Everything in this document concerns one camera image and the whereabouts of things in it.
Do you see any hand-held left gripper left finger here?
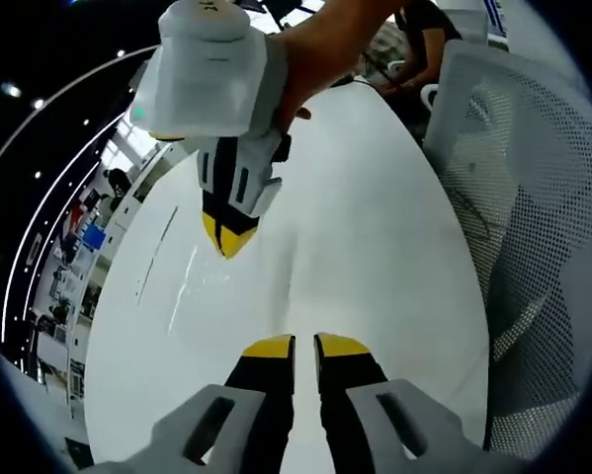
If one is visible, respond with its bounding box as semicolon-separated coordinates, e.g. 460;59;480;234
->
85;334;296;474

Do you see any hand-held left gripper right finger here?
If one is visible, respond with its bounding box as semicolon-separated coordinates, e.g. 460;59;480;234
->
312;332;494;474

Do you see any clear resealable bag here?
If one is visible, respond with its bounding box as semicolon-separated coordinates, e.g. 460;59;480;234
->
166;236;306;347

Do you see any person's right hand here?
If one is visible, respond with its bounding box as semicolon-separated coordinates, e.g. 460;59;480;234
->
270;17;362;135

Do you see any long white counter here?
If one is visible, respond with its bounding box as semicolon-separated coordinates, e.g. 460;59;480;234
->
105;142;178;236

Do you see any thin flat clear strip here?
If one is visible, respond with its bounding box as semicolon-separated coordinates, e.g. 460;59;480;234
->
135;204;180;303

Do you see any blue box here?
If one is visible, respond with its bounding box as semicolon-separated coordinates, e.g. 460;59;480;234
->
82;225;108;252

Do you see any curved ceiling light strip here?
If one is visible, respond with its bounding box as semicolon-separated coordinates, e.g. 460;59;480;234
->
0;44;162;197

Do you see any grey mesh office chair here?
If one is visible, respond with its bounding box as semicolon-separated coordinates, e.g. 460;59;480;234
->
421;39;592;463

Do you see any black cable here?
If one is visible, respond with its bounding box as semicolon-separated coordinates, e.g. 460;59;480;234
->
329;57;406;91

